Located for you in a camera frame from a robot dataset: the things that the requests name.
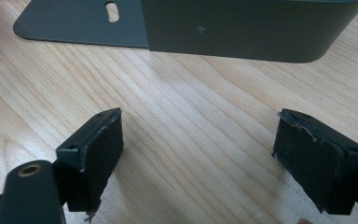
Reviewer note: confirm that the dark grey metal corner rack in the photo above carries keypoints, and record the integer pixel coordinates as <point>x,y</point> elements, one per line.
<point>230,31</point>

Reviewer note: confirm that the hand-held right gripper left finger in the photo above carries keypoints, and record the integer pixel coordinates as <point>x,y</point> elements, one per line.
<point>96,155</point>

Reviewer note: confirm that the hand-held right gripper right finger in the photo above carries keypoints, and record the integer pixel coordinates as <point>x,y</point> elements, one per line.
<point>317,161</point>

